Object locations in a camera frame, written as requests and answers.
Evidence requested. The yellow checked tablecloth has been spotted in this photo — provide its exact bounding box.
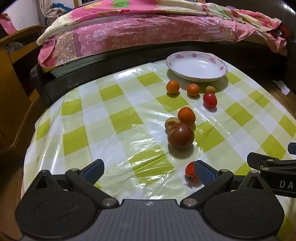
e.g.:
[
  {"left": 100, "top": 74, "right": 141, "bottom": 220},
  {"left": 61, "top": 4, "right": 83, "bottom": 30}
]
[{"left": 23, "top": 61, "right": 296, "bottom": 232}]

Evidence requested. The red cloth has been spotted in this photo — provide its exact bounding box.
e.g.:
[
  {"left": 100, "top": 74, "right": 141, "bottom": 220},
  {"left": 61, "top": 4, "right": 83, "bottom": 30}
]
[{"left": 279, "top": 24, "right": 290, "bottom": 39}]

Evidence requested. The white paper scrap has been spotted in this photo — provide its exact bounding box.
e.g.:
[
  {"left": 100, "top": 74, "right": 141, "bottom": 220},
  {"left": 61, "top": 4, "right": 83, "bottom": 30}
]
[{"left": 273, "top": 80, "right": 290, "bottom": 95}]

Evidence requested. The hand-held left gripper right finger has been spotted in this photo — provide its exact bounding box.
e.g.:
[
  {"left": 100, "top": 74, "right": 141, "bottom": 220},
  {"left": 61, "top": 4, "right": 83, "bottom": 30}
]
[{"left": 180, "top": 160, "right": 275, "bottom": 208}]

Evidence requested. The small orange tangerine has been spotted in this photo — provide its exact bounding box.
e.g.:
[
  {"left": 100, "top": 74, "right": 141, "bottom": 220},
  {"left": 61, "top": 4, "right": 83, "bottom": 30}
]
[
  {"left": 177, "top": 107, "right": 196, "bottom": 125},
  {"left": 186, "top": 83, "right": 200, "bottom": 97},
  {"left": 166, "top": 80, "right": 180, "bottom": 94}
]

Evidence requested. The pink floral blanket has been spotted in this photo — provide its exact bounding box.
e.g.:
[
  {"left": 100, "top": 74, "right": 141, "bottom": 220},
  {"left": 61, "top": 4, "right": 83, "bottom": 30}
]
[{"left": 36, "top": 0, "right": 288, "bottom": 67}]

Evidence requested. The wooden chair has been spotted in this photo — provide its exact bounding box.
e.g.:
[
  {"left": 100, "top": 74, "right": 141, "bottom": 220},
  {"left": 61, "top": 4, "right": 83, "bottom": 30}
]
[{"left": 0, "top": 24, "right": 50, "bottom": 232}]

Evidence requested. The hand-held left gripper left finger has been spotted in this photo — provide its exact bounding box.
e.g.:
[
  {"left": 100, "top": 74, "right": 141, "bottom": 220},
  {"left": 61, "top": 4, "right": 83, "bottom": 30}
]
[{"left": 24, "top": 159, "right": 120, "bottom": 208}]

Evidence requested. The white floral rim plate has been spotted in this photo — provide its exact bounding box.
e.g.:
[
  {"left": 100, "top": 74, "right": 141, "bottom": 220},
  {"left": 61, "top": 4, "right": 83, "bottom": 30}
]
[{"left": 166, "top": 51, "right": 228, "bottom": 83}]

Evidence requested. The red tomato with calyx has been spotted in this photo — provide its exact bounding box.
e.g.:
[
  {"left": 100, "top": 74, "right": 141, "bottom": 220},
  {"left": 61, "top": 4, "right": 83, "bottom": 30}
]
[{"left": 184, "top": 161, "right": 203, "bottom": 183}]

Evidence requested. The grey hanging cloth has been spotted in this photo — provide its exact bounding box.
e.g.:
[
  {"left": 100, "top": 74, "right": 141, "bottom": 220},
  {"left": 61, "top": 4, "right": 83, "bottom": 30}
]
[{"left": 39, "top": 0, "right": 63, "bottom": 25}]

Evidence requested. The small brown round fruit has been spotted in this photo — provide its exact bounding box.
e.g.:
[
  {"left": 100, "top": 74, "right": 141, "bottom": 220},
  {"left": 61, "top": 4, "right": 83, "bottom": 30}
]
[{"left": 165, "top": 117, "right": 181, "bottom": 134}]

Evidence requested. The black bed frame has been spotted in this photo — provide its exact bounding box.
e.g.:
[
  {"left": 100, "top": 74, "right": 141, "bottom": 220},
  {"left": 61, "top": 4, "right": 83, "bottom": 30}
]
[{"left": 30, "top": 39, "right": 288, "bottom": 107}]

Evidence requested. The large dark red tomato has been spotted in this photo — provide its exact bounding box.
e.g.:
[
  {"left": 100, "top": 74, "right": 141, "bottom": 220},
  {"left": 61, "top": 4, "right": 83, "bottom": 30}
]
[{"left": 167, "top": 122, "right": 195, "bottom": 149}]

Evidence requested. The red cherry tomato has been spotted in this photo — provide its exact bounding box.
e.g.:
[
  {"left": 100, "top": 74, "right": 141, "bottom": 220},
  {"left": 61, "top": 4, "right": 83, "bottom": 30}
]
[{"left": 203, "top": 92, "right": 217, "bottom": 109}]

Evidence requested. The grey striped mattress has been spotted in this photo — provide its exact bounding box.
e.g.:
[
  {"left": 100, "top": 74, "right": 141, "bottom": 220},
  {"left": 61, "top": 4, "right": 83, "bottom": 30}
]
[{"left": 50, "top": 54, "right": 109, "bottom": 78}]

